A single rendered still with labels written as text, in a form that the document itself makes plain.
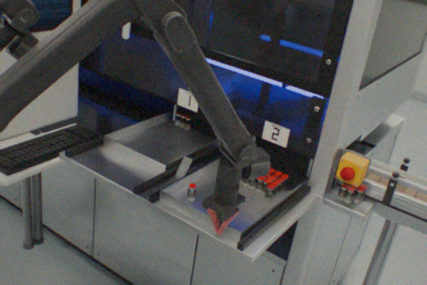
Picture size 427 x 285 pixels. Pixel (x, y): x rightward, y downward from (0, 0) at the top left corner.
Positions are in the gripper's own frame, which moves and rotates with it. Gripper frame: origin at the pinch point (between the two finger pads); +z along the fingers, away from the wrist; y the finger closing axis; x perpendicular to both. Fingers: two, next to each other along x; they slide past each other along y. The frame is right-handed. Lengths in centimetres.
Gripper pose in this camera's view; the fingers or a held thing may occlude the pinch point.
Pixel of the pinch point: (218, 230)
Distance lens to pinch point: 121.6
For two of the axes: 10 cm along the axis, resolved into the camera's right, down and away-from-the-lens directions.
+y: 5.7, -2.7, 7.8
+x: -8.1, -3.6, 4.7
